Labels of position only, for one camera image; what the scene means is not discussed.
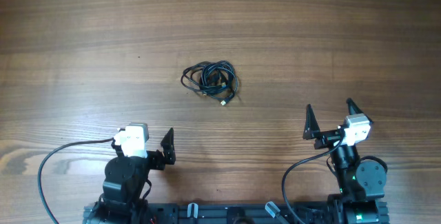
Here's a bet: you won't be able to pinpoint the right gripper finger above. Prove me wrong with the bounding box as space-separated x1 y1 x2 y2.
302 104 320 140
345 98 373 124

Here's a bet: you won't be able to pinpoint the black USB cables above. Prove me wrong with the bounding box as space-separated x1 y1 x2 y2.
181 60 239 107

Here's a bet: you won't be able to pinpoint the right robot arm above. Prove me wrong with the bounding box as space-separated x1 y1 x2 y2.
303 99 388 223

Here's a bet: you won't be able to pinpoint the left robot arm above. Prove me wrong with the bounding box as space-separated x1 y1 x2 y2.
83 123 176 223

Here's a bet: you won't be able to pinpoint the right camera black cable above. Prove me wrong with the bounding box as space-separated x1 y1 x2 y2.
281 137 345 224

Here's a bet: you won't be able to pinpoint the camera black cable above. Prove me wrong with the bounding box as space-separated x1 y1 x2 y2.
37 137 115 224
281 137 345 224

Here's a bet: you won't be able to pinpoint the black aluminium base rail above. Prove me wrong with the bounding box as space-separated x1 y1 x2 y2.
83 201 390 224

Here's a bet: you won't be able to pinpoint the left camera black cable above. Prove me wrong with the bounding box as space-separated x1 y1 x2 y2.
37 137 115 224

